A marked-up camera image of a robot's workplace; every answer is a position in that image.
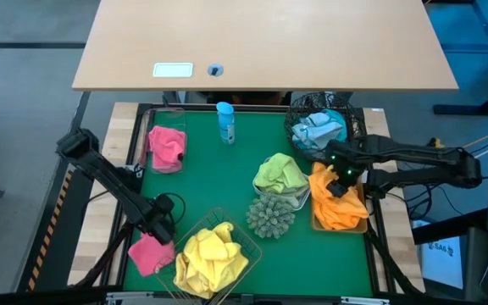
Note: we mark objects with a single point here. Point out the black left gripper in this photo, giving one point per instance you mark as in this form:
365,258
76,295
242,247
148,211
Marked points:
159,212

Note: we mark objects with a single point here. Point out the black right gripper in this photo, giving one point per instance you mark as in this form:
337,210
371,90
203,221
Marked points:
345,159

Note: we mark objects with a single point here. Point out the orange microfiber towel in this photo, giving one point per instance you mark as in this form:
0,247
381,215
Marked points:
341,214
320,178

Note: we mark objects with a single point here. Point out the pink microfiber towel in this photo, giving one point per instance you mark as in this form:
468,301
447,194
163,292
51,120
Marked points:
148,256
165,146

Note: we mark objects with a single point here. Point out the sage green microfiber towel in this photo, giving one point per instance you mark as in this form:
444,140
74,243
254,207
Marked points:
299,197

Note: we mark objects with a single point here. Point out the lime green microfiber towel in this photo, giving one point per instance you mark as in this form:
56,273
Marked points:
297,178
273,171

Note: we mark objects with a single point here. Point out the grey blue microfiber towel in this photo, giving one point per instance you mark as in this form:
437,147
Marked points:
316,131

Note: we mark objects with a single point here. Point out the teal blue microfiber towel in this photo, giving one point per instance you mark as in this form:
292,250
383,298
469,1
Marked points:
339,120

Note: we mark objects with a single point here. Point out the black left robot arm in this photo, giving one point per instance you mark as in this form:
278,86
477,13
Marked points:
108,178

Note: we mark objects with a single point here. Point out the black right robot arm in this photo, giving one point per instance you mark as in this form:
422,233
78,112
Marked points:
417,148

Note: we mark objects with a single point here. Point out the white plastic bin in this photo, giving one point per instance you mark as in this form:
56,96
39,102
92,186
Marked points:
301,201

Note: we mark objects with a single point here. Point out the amber translucent plastic tray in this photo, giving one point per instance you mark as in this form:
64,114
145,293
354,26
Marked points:
360,231

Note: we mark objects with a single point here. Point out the artificial succulent in patterned pot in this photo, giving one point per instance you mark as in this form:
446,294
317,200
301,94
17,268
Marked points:
269,216

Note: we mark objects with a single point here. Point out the yellow power plug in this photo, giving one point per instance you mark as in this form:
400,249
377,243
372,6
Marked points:
436,142

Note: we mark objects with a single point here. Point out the yellow black hazard tape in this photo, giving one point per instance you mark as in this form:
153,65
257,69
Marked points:
50,231

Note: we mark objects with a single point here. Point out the clear plastic tray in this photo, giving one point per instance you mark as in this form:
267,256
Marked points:
163,116

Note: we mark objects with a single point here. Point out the white printed box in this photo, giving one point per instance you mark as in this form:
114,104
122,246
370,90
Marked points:
441,267

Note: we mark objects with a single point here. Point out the blue spray bottle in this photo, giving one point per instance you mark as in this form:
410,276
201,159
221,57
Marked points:
225,123

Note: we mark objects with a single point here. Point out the black desk foot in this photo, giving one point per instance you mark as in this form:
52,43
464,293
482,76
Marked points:
473,110

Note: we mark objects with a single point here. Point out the beige wooden desk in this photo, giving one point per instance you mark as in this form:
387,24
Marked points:
269,38

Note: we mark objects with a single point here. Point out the white rectangular desk plate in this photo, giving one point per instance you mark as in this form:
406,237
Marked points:
173,70

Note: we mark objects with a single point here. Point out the silver metal bracket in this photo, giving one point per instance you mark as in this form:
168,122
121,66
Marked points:
123,298
364,301

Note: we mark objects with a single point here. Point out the black metal table frame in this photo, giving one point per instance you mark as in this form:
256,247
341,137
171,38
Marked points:
193,106

